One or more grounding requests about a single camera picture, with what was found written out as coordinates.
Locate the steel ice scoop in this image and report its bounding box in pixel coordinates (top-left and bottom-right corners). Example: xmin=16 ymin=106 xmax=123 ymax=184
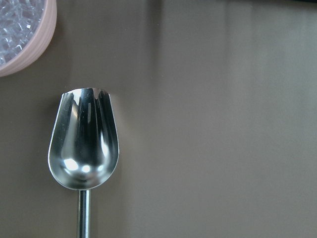
xmin=48 ymin=88 xmax=119 ymax=238

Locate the pink bowl of ice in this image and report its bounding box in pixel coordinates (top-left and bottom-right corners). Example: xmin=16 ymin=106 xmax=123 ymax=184
xmin=0 ymin=0 xmax=57 ymax=77

